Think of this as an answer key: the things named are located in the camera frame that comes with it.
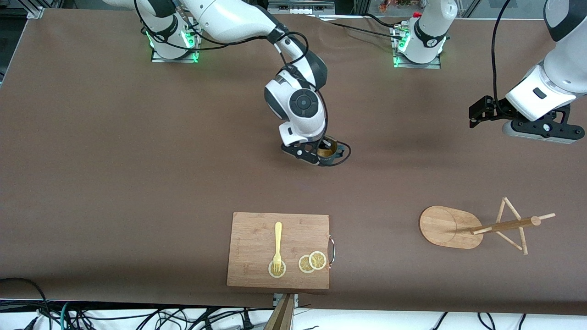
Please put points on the aluminium frame corner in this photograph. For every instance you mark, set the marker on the aluminium frame corner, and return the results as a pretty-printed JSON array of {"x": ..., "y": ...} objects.
[{"x": 35, "y": 12}]

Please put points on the wooden cutting board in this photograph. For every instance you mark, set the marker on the wooden cutting board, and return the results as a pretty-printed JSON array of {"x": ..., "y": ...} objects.
[{"x": 252, "y": 247}]

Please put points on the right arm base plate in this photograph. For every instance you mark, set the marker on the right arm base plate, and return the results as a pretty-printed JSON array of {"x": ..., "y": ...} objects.
[{"x": 176, "y": 59}]

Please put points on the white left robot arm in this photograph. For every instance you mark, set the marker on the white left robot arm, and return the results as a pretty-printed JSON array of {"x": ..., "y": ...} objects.
[{"x": 550, "y": 87}]

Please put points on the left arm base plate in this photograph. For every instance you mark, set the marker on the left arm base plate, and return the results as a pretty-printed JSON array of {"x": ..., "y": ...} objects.
[{"x": 415, "y": 65}]

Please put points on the colourful package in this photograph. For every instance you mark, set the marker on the colourful package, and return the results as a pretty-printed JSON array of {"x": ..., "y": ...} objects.
[{"x": 394, "y": 4}]

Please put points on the wooden stand piece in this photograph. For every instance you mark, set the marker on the wooden stand piece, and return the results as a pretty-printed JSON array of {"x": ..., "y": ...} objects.
[{"x": 282, "y": 318}]

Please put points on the metal bracket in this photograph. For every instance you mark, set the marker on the metal bracket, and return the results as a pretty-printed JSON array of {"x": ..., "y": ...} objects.
[{"x": 296, "y": 300}]

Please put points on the grey power strip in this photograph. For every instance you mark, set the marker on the grey power strip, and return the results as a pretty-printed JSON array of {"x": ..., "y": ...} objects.
[{"x": 300, "y": 7}]

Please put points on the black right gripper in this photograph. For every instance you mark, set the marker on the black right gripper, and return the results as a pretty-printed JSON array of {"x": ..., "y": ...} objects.
[{"x": 322, "y": 145}]

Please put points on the teal cup yellow inside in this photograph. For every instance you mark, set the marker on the teal cup yellow inside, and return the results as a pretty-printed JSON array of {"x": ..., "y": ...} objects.
[{"x": 328, "y": 153}]

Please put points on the wooden cup rack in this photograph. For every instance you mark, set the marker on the wooden cup rack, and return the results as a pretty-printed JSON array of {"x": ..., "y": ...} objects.
[{"x": 449, "y": 227}]

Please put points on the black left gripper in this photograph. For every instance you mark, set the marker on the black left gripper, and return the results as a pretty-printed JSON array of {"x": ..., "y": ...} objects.
[{"x": 497, "y": 108}]

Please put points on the yellow plastic fork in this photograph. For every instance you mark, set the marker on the yellow plastic fork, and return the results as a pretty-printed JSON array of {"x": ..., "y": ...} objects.
[{"x": 278, "y": 238}]

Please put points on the lemon slice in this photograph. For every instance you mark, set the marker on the lemon slice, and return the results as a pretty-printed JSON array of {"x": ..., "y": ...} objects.
[
  {"x": 304, "y": 265},
  {"x": 283, "y": 270},
  {"x": 318, "y": 260}
]

